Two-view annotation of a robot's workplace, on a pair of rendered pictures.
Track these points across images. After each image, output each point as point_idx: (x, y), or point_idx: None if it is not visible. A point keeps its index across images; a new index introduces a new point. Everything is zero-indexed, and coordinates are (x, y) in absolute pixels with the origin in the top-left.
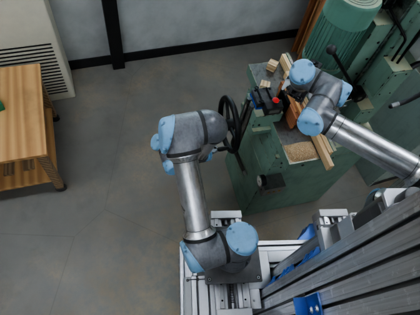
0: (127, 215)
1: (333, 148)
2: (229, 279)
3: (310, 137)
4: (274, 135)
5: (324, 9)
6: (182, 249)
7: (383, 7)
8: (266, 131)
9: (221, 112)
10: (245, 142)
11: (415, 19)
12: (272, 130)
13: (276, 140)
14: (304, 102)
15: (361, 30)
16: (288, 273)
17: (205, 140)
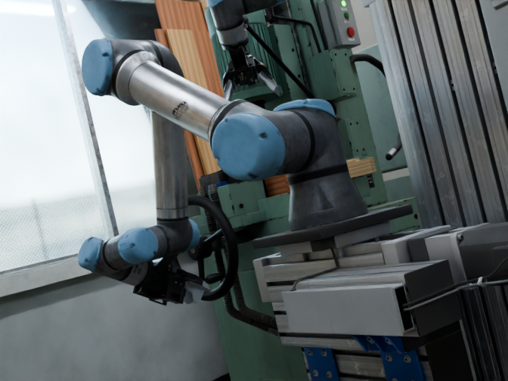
0: None
1: (355, 156)
2: (354, 218)
3: None
4: (274, 205)
5: (212, 32)
6: (220, 134)
7: (267, 18)
8: (260, 215)
9: (179, 267)
10: (256, 336)
11: (301, 5)
12: (266, 209)
13: (281, 205)
14: None
15: (261, 22)
16: (391, 63)
17: (158, 54)
